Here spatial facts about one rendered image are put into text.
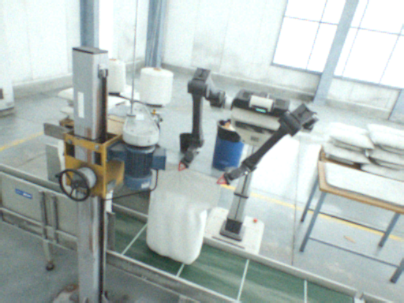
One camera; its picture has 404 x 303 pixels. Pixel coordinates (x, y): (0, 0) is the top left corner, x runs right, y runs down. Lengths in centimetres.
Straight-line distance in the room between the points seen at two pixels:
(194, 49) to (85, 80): 881
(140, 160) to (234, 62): 849
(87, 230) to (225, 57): 855
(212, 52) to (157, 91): 852
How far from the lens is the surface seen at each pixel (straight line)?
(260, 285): 225
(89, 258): 200
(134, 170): 154
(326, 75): 922
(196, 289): 210
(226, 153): 406
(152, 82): 149
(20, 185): 247
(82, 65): 144
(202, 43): 1006
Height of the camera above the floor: 199
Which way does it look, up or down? 25 degrees down
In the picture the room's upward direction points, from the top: 10 degrees clockwise
